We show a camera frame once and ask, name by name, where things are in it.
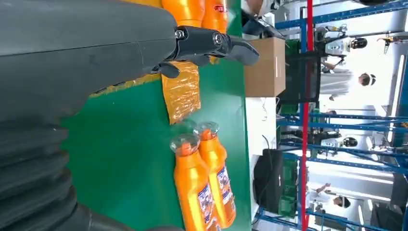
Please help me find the person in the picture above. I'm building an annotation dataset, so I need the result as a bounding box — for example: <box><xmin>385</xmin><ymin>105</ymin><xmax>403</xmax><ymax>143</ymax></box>
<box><xmin>241</xmin><ymin>0</ymin><xmax>281</xmax><ymax>16</ymax></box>
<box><xmin>319</xmin><ymin>68</ymin><xmax>377</xmax><ymax>102</ymax></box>
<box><xmin>306</xmin><ymin>182</ymin><xmax>352</xmax><ymax>210</ymax></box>

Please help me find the green crate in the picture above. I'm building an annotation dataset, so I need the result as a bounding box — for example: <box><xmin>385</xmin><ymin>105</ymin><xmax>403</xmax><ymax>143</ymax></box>
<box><xmin>278</xmin><ymin>158</ymin><xmax>299</xmax><ymax>218</ymax></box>

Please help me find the blue metal rack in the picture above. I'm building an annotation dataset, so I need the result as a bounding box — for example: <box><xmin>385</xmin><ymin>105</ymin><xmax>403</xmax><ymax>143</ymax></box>
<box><xmin>255</xmin><ymin>0</ymin><xmax>408</xmax><ymax>231</ymax></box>

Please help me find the black case with cable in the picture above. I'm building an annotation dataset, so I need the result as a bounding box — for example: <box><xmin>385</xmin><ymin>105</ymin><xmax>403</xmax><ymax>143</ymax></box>
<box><xmin>253</xmin><ymin>149</ymin><xmax>285</xmax><ymax>215</ymax></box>

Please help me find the white table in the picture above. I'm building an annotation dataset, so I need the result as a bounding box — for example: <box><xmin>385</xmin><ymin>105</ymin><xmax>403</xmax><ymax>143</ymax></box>
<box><xmin>243</xmin><ymin>13</ymin><xmax>288</xmax><ymax>231</ymax></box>

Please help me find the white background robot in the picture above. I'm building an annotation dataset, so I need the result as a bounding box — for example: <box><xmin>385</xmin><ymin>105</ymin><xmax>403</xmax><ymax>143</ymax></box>
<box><xmin>314</xmin><ymin>25</ymin><xmax>369</xmax><ymax>59</ymax></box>

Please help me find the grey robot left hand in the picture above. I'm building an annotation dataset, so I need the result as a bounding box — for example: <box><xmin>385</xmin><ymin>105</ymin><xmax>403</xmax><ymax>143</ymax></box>
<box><xmin>0</xmin><ymin>0</ymin><xmax>260</xmax><ymax>126</ymax></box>

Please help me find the orange drink bottle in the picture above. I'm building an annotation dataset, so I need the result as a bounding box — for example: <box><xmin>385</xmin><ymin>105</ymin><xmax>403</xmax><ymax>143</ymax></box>
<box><xmin>161</xmin><ymin>0</ymin><xmax>205</xmax><ymax>28</ymax></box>
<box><xmin>169</xmin><ymin>133</ymin><xmax>221</xmax><ymax>231</ymax></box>
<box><xmin>194</xmin><ymin>121</ymin><xmax>237</xmax><ymax>230</ymax></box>
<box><xmin>202</xmin><ymin>0</ymin><xmax>229</xmax><ymax>35</ymax></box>

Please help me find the green table mat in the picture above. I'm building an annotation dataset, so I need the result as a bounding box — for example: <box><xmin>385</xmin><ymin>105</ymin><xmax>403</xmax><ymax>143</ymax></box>
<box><xmin>60</xmin><ymin>0</ymin><xmax>253</xmax><ymax>231</ymax></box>

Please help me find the black monitor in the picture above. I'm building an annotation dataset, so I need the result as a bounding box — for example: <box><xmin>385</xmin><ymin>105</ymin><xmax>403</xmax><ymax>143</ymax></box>
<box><xmin>280</xmin><ymin>51</ymin><xmax>322</xmax><ymax>104</ymax></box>

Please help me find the red post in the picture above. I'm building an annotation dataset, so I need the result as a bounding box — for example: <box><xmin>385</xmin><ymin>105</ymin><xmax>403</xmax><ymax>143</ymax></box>
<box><xmin>300</xmin><ymin>0</ymin><xmax>315</xmax><ymax>231</ymax></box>

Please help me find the cardboard box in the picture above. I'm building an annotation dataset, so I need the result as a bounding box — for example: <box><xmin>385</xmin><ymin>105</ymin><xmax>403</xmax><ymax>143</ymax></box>
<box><xmin>244</xmin><ymin>37</ymin><xmax>287</xmax><ymax>98</ymax></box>

